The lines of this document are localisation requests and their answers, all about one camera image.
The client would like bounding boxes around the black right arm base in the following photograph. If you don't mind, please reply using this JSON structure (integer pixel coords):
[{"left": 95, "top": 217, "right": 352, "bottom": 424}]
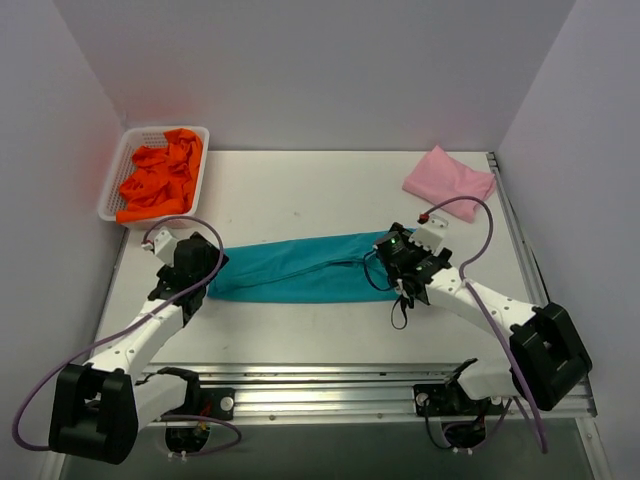
[{"left": 412, "top": 358, "right": 511, "bottom": 455}]

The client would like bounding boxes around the pink folded t-shirt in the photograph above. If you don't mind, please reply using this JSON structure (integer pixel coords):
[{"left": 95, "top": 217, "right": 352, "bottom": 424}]
[{"left": 402, "top": 146, "right": 496, "bottom": 205}]

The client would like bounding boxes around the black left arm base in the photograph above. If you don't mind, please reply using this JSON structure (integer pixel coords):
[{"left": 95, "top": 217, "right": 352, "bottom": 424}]
[{"left": 134, "top": 367, "right": 243, "bottom": 461}]

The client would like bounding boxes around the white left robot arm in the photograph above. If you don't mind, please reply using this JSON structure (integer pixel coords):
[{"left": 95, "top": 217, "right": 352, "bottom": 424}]
[{"left": 48, "top": 229, "right": 228, "bottom": 465}]

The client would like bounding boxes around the orange crumpled t-shirt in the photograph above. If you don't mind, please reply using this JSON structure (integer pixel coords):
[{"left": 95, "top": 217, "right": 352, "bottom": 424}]
[{"left": 116, "top": 128, "right": 204, "bottom": 224}]

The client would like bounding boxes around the aluminium side rail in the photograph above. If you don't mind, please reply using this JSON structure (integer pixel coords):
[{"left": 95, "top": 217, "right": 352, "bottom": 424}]
[{"left": 486, "top": 152, "right": 573, "bottom": 379}]

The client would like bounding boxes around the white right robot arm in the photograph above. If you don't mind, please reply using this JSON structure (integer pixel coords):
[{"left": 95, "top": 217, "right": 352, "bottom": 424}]
[{"left": 373, "top": 223, "right": 593, "bottom": 413}]

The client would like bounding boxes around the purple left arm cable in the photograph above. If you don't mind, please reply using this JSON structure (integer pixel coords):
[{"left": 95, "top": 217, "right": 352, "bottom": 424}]
[{"left": 11, "top": 215, "right": 242, "bottom": 457}]

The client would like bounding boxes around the white plastic basket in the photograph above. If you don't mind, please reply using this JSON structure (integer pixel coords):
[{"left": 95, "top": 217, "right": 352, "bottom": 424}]
[{"left": 98, "top": 126, "right": 210, "bottom": 229}]

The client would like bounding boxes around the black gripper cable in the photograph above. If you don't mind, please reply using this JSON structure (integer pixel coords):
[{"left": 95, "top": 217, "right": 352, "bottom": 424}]
[{"left": 362, "top": 247, "right": 416, "bottom": 331}]

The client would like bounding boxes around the aluminium front rail frame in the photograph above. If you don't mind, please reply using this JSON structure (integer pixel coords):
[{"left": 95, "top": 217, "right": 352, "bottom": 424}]
[{"left": 49, "top": 362, "right": 599, "bottom": 480}]

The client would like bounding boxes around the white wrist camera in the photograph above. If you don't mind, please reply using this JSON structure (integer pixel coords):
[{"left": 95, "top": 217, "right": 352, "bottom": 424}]
[
  {"left": 142, "top": 227, "right": 178, "bottom": 266},
  {"left": 409, "top": 213, "right": 449, "bottom": 253}
]

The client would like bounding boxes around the teal t-shirt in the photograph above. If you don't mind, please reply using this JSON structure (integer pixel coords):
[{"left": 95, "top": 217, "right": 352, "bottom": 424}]
[{"left": 208, "top": 231, "right": 397, "bottom": 304}]

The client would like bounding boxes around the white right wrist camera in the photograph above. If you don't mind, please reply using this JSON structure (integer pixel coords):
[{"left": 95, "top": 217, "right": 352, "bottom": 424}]
[{"left": 409, "top": 213, "right": 449, "bottom": 253}]

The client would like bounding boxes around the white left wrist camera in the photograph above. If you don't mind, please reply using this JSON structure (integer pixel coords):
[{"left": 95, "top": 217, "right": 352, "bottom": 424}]
[{"left": 142, "top": 227, "right": 178, "bottom": 266}]

